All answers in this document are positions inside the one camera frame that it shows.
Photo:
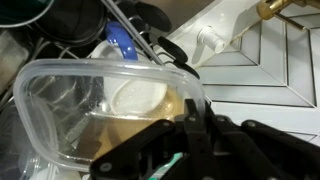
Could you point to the black pot in rack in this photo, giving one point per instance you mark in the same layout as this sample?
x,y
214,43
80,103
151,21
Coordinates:
x,y
72,22

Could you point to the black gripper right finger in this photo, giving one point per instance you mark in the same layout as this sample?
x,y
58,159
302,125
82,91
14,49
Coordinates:
x,y
255,151

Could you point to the gold spring kitchen faucet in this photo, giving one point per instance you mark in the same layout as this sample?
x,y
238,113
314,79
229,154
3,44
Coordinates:
x,y
267,9

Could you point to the wooden cutting board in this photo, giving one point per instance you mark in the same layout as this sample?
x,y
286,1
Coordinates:
x,y
102,135

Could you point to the white mug blue handle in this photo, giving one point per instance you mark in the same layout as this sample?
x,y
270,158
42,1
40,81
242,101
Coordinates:
x,y
127,96

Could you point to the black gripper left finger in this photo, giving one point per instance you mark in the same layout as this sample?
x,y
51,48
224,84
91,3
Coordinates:
x,y
139,157

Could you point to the transparent plastic lunch box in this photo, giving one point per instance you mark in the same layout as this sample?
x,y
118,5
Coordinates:
x,y
57,98

